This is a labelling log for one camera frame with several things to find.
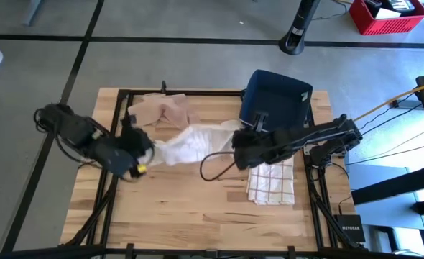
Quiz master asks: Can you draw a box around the navy fabric basket white band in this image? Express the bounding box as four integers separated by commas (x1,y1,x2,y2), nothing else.
239,69,314,133

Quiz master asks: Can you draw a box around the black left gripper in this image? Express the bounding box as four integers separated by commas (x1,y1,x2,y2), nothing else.
89,114,156,180

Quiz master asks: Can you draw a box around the white box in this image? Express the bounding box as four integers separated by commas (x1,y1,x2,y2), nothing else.
374,6,402,20

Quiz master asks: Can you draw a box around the black metal table frame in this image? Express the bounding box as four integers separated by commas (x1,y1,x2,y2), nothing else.
0,80,424,259

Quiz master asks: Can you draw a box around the black stand base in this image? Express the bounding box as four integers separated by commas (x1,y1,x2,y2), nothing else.
278,0,321,56

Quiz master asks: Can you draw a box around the black metal cart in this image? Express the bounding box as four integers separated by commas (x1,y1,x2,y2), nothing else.
351,73,424,217

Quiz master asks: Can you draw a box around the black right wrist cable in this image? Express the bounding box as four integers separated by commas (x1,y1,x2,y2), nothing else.
199,150,239,182

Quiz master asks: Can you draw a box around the plain pink towel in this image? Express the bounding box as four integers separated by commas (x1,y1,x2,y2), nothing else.
126,92,201,131

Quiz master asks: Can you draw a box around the beige-checked white towel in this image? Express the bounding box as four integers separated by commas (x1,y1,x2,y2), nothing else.
149,119,242,168

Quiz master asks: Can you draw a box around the grey table leg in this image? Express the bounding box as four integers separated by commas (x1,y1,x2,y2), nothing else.
22,0,43,27

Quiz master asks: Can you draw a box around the yellow cable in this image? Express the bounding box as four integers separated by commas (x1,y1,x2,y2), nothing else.
354,80,424,122

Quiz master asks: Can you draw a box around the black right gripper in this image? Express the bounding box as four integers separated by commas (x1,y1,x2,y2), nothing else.
232,113,295,171

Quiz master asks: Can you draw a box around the red plastic crate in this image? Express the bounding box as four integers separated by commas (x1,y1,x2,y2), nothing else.
348,0,424,36

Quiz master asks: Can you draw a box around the grey floor cable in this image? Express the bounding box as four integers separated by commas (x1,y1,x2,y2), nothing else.
344,142,424,167
375,127,424,160

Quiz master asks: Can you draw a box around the black Netgear network switch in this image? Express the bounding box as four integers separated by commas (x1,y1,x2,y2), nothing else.
333,214,367,244

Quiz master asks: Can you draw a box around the red-checked white towel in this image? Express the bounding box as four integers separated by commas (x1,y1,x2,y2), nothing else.
246,155,296,206

